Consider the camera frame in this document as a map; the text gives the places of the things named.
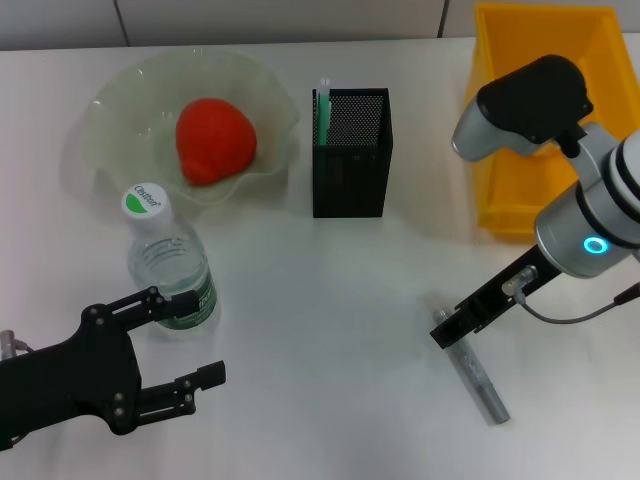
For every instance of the yellow plastic bin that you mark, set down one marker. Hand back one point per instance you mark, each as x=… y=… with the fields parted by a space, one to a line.
x=530 y=30

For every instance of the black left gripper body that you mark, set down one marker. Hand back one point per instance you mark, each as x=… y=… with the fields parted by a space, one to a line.
x=70 y=385

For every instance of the black mesh pen holder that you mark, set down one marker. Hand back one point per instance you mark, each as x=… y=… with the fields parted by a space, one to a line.
x=350 y=190

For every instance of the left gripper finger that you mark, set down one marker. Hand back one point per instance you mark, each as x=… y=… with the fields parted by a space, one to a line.
x=210 y=376
x=182 y=304

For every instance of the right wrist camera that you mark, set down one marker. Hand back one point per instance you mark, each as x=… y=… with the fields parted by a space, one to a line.
x=530 y=100

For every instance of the green pen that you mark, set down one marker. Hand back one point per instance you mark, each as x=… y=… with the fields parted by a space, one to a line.
x=325 y=115

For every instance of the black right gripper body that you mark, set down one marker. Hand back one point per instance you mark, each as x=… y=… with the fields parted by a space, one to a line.
x=500 y=295

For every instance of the red-orange toy orange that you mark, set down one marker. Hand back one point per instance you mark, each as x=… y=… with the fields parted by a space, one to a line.
x=215 y=140

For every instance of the translucent wavy fruit plate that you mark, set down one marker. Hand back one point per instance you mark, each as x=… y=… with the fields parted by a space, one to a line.
x=270 y=100

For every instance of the clear green-label water bottle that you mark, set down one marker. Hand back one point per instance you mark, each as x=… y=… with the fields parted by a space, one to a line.
x=170 y=270

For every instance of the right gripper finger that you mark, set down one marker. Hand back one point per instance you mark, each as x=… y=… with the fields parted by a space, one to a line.
x=452 y=330

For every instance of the grey pen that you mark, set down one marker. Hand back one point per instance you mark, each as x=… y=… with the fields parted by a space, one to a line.
x=492 y=400

